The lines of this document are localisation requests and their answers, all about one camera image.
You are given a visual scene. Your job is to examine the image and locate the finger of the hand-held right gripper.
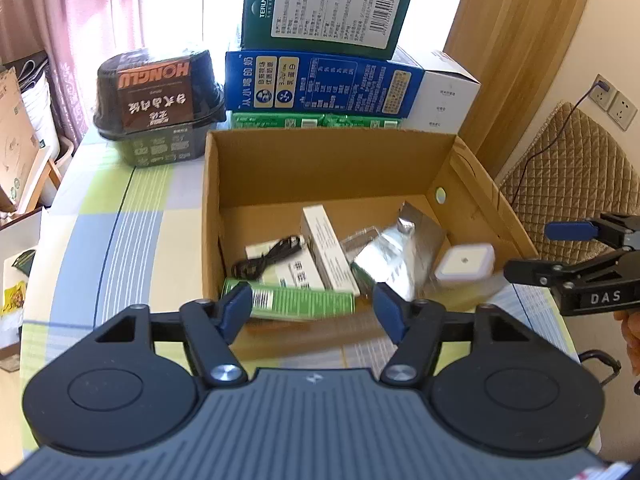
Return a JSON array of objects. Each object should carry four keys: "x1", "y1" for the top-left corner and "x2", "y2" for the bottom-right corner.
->
[
  {"x1": 545, "y1": 212, "x2": 640, "y2": 251},
  {"x1": 502, "y1": 247, "x2": 640, "y2": 292}
]

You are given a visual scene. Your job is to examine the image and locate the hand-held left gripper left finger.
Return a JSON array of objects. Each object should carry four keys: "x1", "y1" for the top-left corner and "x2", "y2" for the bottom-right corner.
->
[{"x1": 95, "y1": 282, "x2": 254, "y2": 389}]

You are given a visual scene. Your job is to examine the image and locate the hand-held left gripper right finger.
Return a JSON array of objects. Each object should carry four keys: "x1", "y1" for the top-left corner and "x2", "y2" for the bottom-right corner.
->
[{"x1": 372, "y1": 282, "x2": 531, "y2": 387}]

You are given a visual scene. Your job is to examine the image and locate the silver foil bag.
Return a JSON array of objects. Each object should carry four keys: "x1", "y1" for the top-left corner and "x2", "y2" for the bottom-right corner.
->
[{"x1": 340, "y1": 202, "x2": 449, "y2": 302}]

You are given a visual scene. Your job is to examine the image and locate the green medicine box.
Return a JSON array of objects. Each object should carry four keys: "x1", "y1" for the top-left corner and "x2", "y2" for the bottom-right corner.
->
[{"x1": 222, "y1": 279, "x2": 357, "y2": 322}]

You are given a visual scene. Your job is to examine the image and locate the black cable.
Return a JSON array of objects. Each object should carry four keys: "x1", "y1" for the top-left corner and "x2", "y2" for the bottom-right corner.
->
[{"x1": 234, "y1": 235, "x2": 307, "y2": 282}]

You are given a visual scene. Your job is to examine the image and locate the white square night light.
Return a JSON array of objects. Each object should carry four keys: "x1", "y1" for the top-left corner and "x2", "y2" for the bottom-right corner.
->
[{"x1": 433, "y1": 243, "x2": 497, "y2": 289}]

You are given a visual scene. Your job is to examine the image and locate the plastic box with blue label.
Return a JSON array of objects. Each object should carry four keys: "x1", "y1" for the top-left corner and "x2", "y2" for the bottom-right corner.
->
[{"x1": 244, "y1": 242, "x2": 327, "y2": 292}]

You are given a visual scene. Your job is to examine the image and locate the white medicine box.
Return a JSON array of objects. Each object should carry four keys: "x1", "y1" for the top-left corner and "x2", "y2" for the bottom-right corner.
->
[{"x1": 300, "y1": 205, "x2": 362, "y2": 297}]

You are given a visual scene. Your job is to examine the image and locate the brown cardboard box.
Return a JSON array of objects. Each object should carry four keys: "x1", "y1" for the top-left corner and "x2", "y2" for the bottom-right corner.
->
[{"x1": 202, "y1": 129, "x2": 542, "y2": 358}]

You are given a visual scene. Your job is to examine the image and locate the person's right hand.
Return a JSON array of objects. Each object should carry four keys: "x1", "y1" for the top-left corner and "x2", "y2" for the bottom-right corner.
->
[{"x1": 614, "y1": 309, "x2": 640, "y2": 361}]

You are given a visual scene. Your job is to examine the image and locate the quilted beige chair cushion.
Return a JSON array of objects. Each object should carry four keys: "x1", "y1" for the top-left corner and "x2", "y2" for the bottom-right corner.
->
[{"x1": 499, "y1": 102, "x2": 640, "y2": 268}]

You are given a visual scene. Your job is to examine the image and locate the white carton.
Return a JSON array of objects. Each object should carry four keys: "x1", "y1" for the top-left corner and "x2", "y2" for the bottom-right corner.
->
[{"x1": 390, "y1": 47, "x2": 482, "y2": 134}]

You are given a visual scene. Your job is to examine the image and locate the green tissue pack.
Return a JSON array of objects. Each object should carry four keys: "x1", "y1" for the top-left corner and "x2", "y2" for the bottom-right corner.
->
[
  {"x1": 230, "y1": 112, "x2": 326, "y2": 131},
  {"x1": 322, "y1": 114, "x2": 404, "y2": 132}
]

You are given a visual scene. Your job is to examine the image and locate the wooden door panel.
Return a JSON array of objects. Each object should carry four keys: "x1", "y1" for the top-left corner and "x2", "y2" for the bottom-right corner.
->
[{"x1": 444, "y1": 0, "x2": 599, "y2": 183}]

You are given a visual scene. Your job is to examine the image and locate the dark green packet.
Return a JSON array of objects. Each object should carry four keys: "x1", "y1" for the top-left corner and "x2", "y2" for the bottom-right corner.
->
[{"x1": 9, "y1": 249, "x2": 39, "y2": 275}]

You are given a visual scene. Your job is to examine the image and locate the yellow packet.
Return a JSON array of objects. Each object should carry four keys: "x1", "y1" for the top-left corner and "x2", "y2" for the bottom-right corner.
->
[{"x1": 0, "y1": 282, "x2": 29, "y2": 317}]

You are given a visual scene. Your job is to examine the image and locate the wooden stool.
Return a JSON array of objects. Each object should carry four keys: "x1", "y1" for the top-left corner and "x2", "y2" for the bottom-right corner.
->
[{"x1": 22, "y1": 137, "x2": 76, "y2": 211}]

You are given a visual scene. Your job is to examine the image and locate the black food container stack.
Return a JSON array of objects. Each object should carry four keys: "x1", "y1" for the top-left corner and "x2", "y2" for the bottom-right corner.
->
[{"x1": 92, "y1": 47, "x2": 227, "y2": 169}]

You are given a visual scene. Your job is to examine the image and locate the blue milk carton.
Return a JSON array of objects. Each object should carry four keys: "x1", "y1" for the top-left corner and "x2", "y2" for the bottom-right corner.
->
[{"x1": 223, "y1": 50, "x2": 427, "y2": 119}]

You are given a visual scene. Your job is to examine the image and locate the flat cardboard carton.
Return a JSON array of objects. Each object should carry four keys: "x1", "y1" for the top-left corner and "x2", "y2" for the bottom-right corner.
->
[{"x1": 0, "y1": 67, "x2": 52, "y2": 213}]

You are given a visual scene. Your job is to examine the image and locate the white paper bags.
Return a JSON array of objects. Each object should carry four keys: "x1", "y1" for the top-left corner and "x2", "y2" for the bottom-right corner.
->
[{"x1": 17, "y1": 57, "x2": 55, "y2": 133}]

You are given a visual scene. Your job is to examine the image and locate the dark green carton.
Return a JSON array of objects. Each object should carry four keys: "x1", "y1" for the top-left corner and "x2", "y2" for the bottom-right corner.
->
[{"x1": 240, "y1": 0, "x2": 417, "y2": 64}]

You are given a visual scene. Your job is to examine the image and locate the pink curtain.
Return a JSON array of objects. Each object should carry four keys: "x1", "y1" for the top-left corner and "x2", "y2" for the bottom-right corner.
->
[{"x1": 0, "y1": 0, "x2": 253, "y2": 148}]

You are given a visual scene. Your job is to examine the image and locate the dark power cord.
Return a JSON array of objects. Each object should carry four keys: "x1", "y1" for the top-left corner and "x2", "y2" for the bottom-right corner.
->
[{"x1": 502, "y1": 79, "x2": 610, "y2": 206}]

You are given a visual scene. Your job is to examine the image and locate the white wall socket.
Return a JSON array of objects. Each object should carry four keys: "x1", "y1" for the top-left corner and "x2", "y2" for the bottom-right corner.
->
[
  {"x1": 610, "y1": 90, "x2": 640, "y2": 132},
  {"x1": 589, "y1": 74, "x2": 617, "y2": 112}
]

